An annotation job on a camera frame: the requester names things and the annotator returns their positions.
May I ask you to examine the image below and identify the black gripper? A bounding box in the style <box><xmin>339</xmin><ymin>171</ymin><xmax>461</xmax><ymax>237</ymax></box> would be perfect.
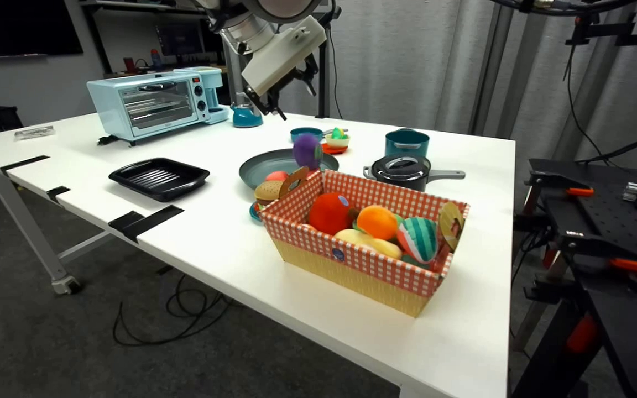
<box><xmin>242</xmin><ymin>54</ymin><xmax>320</xmax><ymax>122</ymax></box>

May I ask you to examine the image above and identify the purple plush fruit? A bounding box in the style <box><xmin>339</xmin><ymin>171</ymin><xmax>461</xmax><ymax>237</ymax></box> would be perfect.
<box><xmin>291</xmin><ymin>133</ymin><xmax>325</xmax><ymax>173</ymax></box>

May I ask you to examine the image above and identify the orange plush fruit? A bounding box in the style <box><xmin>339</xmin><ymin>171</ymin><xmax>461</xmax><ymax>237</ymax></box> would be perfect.
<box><xmin>353</xmin><ymin>204</ymin><xmax>401</xmax><ymax>244</ymax></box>

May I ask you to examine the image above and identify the red checkered cardboard box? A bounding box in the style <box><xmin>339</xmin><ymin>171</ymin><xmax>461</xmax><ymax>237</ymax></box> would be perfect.
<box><xmin>257</xmin><ymin>166</ymin><xmax>474</xmax><ymax>321</ymax></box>

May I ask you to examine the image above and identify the blue small bowl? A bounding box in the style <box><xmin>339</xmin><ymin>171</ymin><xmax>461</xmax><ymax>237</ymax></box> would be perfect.
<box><xmin>229</xmin><ymin>91</ymin><xmax>266</xmax><ymax>130</ymax></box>

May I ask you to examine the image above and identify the teal small pan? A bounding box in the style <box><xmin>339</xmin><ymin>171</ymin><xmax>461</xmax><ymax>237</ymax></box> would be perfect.
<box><xmin>288</xmin><ymin>123</ymin><xmax>327</xmax><ymax>146</ymax></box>

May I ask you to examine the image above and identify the grey frying pan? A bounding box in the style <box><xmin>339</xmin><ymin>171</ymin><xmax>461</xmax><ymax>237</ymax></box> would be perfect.
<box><xmin>236</xmin><ymin>146</ymin><xmax>343</xmax><ymax>192</ymax></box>

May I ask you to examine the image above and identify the burger plush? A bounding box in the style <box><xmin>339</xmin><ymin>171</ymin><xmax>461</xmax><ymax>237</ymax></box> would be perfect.
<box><xmin>247</xmin><ymin>180</ymin><xmax>288</xmax><ymax>225</ymax></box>

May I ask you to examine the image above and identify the light blue toaster oven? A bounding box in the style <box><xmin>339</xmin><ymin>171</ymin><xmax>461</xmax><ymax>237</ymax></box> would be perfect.
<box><xmin>83</xmin><ymin>64</ymin><xmax>233</xmax><ymax>146</ymax></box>

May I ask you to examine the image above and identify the red plush fruit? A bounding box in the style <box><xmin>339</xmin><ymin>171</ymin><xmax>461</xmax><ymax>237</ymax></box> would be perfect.
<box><xmin>307</xmin><ymin>191</ymin><xmax>355</xmax><ymax>237</ymax></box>

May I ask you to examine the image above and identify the black square tray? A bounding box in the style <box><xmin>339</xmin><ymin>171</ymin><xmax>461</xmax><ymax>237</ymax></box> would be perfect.
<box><xmin>105</xmin><ymin>154</ymin><xmax>213</xmax><ymax>204</ymax></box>

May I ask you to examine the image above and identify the black pot with lid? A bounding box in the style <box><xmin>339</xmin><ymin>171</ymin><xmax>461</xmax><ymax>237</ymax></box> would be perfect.
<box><xmin>360</xmin><ymin>153</ymin><xmax>469</xmax><ymax>195</ymax></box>

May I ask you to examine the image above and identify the grey curtain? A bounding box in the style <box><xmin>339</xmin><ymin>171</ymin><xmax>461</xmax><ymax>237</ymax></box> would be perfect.
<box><xmin>322</xmin><ymin>0</ymin><xmax>637</xmax><ymax>173</ymax></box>

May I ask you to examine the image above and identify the wide black table strip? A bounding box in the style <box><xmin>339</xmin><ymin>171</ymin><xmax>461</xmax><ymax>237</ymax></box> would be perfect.
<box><xmin>105</xmin><ymin>204</ymin><xmax>185</xmax><ymax>244</ymax></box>

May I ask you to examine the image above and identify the yellow banana plush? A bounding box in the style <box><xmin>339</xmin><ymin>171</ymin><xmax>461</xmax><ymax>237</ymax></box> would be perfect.
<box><xmin>332</xmin><ymin>227</ymin><xmax>406</xmax><ymax>263</ymax></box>

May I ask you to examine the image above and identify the teal striped watermelon plush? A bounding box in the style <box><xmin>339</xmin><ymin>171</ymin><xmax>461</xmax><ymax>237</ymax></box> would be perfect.
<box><xmin>393</xmin><ymin>215</ymin><xmax>439</xmax><ymax>265</ymax></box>

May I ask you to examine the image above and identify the black table edge strip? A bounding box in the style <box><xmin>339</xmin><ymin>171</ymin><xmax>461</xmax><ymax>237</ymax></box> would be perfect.
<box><xmin>45</xmin><ymin>183</ymin><xmax>73</xmax><ymax>204</ymax></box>
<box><xmin>0</xmin><ymin>153</ymin><xmax>53</xmax><ymax>176</ymax></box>

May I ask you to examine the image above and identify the white label sticker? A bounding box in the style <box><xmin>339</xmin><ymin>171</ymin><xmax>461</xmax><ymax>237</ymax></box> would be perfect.
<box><xmin>12</xmin><ymin>123</ymin><xmax>57</xmax><ymax>143</ymax></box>

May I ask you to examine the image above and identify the white table leg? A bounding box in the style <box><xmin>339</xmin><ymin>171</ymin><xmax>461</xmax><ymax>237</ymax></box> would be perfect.
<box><xmin>0</xmin><ymin>156</ymin><xmax>115</xmax><ymax>298</ymax></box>

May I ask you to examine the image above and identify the black workbench with orange clamps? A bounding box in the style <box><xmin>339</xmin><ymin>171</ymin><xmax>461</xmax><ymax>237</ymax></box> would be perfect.
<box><xmin>511</xmin><ymin>154</ymin><xmax>637</xmax><ymax>398</ymax></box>

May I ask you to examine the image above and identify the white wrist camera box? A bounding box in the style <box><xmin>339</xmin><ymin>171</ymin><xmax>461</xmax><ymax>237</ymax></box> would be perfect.
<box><xmin>238</xmin><ymin>14</ymin><xmax>330</xmax><ymax>100</ymax></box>

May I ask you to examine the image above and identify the teal cup with handles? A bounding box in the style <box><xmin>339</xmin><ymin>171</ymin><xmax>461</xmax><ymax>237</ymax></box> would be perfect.
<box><xmin>383</xmin><ymin>125</ymin><xmax>433</xmax><ymax>162</ymax></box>

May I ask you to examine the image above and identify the black floor cable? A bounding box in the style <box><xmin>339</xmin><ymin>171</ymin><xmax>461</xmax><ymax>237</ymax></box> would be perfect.
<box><xmin>110</xmin><ymin>274</ymin><xmax>235</xmax><ymax>350</ymax></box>

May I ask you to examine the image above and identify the black wall monitor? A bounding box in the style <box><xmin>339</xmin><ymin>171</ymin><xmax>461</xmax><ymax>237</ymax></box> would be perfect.
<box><xmin>0</xmin><ymin>0</ymin><xmax>87</xmax><ymax>59</ymax></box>

